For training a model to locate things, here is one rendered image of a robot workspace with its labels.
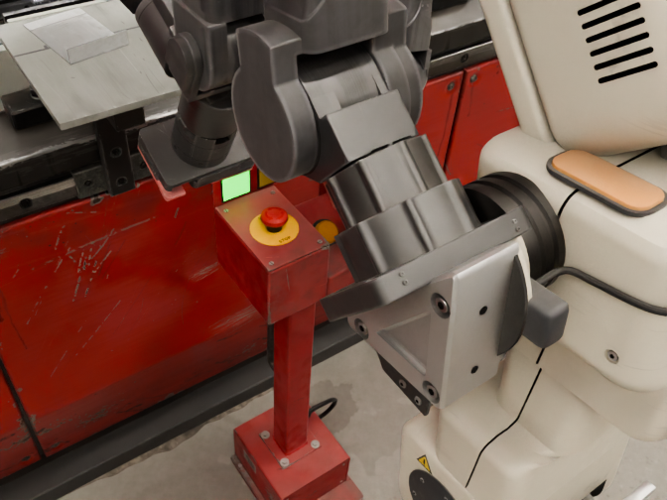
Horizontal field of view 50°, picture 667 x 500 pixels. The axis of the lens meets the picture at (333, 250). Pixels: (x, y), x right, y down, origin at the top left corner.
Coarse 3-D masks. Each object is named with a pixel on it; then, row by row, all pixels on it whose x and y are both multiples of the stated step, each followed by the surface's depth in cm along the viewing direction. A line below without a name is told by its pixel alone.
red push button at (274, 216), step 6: (264, 210) 103; (270, 210) 103; (276, 210) 103; (282, 210) 103; (264, 216) 102; (270, 216) 102; (276, 216) 102; (282, 216) 102; (264, 222) 102; (270, 222) 101; (276, 222) 101; (282, 222) 102; (270, 228) 103; (276, 228) 103
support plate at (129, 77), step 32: (0, 32) 96; (128, 32) 99; (32, 64) 91; (64, 64) 92; (96, 64) 92; (128, 64) 93; (160, 64) 93; (64, 96) 87; (96, 96) 87; (128, 96) 87; (160, 96) 88; (64, 128) 83
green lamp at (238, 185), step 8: (240, 176) 105; (248, 176) 106; (224, 184) 105; (232, 184) 106; (240, 184) 107; (248, 184) 108; (224, 192) 106; (232, 192) 107; (240, 192) 108; (224, 200) 107
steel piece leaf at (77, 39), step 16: (80, 16) 100; (32, 32) 97; (48, 32) 97; (64, 32) 97; (80, 32) 97; (96, 32) 98; (64, 48) 94; (80, 48) 91; (96, 48) 93; (112, 48) 95
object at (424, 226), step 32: (384, 160) 42; (416, 160) 42; (352, 192) 43; (384, 192) 42; (416, 192) 42; (448, 192) 42; (352, 224) 43; (384, 224) 41; (416, 224) 41; (448, 224) 41; (480, 224) 44; (512, 224) 43; (352, 256) 44; (384, 256) 42; (416, 256) 41; (448, 256) 41; (352, 288) 41; (384, 288) 39; (416, 288) 39
